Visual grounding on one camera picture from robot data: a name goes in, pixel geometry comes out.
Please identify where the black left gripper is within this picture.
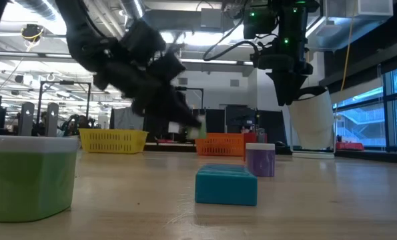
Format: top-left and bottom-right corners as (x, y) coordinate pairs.
(93, 19), (203, 130)

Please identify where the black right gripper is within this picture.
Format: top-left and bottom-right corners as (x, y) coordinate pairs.
(252, 11), (315, 107)

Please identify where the white paper sign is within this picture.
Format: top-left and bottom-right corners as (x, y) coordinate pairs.
(167, 121), (181, 135)

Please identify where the grey fabric partition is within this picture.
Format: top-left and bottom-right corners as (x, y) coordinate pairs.
(109, 107), (147, 131)

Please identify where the white cup with black rim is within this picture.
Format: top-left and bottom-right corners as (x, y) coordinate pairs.
(287, 85), (337, 155)

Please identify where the black partition curtain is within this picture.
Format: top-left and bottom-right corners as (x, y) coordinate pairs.
(191, 105), (288, 145)

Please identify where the small red box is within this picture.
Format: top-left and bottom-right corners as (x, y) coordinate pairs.
(242, 128), (268, 163)

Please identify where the orange plastic basket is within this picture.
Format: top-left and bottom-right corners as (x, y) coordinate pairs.
(194, 132), (250, 157)

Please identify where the yellow plastic basket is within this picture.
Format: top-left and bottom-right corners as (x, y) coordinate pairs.
(78, 128), (149, 155)

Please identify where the small red tray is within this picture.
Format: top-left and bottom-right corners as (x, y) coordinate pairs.
(335, 141), (366, 152)

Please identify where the teal rectangular box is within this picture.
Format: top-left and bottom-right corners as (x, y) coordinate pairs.
(194, 163), (259, 207)

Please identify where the grey ceiling box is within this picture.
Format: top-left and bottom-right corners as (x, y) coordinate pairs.
(199, 7), (224, 29)

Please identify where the white ceiling box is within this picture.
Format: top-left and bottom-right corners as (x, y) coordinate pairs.
(358, 0), (394, 17)

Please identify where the black gantry frame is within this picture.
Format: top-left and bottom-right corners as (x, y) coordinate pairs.
(183, 85), (205, 109)
(36, 79), (93, 125)

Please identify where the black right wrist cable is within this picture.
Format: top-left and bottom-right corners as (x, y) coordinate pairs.
(202, 39), (263, 63)

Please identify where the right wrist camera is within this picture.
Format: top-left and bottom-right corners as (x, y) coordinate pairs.
(242, 4), (281, 41)

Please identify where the yellow cable coil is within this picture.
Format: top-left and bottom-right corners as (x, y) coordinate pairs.
(20, 23), (46, 45)

